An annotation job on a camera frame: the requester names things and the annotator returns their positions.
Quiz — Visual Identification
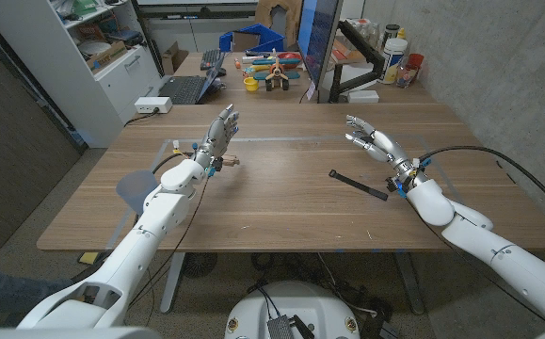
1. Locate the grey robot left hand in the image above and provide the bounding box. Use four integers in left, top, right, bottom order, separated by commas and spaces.
193, 104, 241, 176

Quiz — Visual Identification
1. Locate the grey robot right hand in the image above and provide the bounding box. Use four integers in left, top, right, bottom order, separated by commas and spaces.
345, 114, 431, 195

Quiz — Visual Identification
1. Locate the translucent blue plastic cup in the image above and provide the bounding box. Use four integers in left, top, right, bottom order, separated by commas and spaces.
115, 169, 160, 216

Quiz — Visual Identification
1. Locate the dark open laptop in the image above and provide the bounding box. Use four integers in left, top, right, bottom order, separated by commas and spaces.
157, 51, 229, 105

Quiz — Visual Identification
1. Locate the small flat white box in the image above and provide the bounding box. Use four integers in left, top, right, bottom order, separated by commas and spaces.
346, 89, 380, 105

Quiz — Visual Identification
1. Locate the white power strip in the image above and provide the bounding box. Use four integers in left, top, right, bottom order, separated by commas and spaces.
134, 96, 173, 115

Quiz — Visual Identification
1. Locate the clear glass jar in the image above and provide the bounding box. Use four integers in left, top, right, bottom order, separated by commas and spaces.
396, 64, 419, 89

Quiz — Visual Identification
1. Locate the black keyboard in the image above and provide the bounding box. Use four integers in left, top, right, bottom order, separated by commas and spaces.
200, 48, 224, 72

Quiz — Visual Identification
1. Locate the wooden toy airplane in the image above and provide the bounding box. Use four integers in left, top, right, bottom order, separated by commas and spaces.
251, 48, 302, 92

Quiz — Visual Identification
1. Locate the white labelled canister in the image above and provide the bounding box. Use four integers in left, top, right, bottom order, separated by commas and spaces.
378, 37, 409, 86

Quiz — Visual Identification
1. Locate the open cardboard box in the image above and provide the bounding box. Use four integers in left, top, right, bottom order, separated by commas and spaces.
161, 40, 190, 76

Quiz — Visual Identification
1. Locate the blue plastic bin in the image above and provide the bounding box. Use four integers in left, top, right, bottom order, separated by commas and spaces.
218, 23, 286, 54

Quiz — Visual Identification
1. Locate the dark lidded jar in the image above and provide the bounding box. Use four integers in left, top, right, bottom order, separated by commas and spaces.
382, 24, 401, 48

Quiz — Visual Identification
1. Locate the round black floor grille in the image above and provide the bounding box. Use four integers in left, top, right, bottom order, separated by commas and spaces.
182, 252, 219, 279

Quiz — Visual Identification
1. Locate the grey table leg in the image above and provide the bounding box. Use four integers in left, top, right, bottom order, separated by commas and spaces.
159, 252, 186, 315
393, 252, 426, 315

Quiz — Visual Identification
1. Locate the printed cardboard shelf box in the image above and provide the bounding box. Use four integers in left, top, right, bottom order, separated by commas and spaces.
86, 40, 128, 72

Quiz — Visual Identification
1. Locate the large computer monitor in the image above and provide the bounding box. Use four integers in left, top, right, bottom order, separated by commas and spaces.
297, 0, 344, 104

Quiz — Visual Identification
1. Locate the white shelf cabinet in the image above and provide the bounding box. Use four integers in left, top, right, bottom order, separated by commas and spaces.
0, 0, 165, 150

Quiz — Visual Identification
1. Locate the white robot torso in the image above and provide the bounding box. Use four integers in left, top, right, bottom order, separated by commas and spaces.
224, 281, 361, 339

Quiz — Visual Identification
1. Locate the black velcro strap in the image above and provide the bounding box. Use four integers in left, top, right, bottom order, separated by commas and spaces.
328, 169, 390, 202

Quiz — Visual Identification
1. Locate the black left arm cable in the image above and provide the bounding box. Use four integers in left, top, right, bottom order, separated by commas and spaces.
125, 153, 210, 326

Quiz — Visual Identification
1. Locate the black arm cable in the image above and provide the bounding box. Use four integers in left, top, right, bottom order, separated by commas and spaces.
125, 153, 210, 326
416, 144, 545, 225

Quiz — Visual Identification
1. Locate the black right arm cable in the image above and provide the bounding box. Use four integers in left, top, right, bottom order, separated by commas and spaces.
416, 144, 545, 225

